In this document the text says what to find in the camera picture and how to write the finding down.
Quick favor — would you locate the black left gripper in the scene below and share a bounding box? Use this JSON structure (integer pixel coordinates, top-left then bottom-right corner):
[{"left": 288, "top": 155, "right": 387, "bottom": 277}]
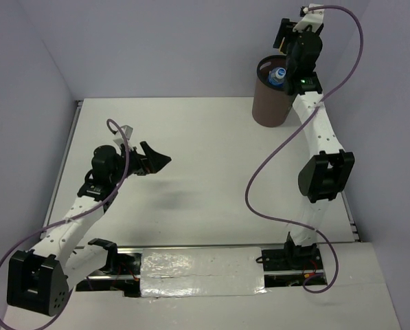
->
[{"left": 110, "top": 141, "right": 170, "bottom": 184}]

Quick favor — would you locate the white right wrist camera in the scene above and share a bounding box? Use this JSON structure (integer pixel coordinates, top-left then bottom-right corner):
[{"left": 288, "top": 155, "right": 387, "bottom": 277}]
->
[{"left": 293, "top": 3, "right": 324, "bottom": 33}]

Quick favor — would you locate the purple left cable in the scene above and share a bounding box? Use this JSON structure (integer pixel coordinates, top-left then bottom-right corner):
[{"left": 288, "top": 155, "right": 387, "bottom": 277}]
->
[{"left": 0, "top": 118, "right": 132, "bottom": 329}]

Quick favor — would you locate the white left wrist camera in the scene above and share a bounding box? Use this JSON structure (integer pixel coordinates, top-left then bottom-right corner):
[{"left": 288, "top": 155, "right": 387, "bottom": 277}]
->
[{"left": 113, "top": 125, "right": 133, "bottom": 149}]

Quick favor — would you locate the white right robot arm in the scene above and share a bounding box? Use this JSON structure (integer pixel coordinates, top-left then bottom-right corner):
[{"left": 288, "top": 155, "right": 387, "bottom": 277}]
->
[{"left": 271, "top": 19, "right": 355, "bottom": 270}]

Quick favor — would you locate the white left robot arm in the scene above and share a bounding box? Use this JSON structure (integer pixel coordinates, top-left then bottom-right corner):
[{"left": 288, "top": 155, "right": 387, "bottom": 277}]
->
[{"left": 7, "top": 141, "right": 172, "bottom": 316}]

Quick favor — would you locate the blue label bottle horizontal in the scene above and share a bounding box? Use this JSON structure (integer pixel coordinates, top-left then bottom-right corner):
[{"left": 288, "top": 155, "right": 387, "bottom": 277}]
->
[{"left": 268, "top": 67, "right": 286, "bottom": 87}]

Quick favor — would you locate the silver foil sheet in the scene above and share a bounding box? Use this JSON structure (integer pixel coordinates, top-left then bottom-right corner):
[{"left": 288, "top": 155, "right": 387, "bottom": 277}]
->
[{"left": 140, "top": 247, "right": 266, "bottom": 298}]

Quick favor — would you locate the brown waste bin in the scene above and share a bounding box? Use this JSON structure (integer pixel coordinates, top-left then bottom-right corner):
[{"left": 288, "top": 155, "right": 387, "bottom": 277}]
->
[{"left": 252, "top": 55, "right": 292, "bottom": 128}]

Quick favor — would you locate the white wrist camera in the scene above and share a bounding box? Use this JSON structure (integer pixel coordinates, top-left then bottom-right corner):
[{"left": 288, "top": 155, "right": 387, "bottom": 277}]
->
[
  {"left": 113, "top": 125, "right": 133, "bottom": 149},
  {"left": 293, "top": 3, "right": 324, "bottom": 33}
]

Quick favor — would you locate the orange cap clear bottle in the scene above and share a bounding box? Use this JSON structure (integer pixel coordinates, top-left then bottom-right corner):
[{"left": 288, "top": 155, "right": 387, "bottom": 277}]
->
[{"left": 278, "top": 38, "right": 286, "bottom": 54}]

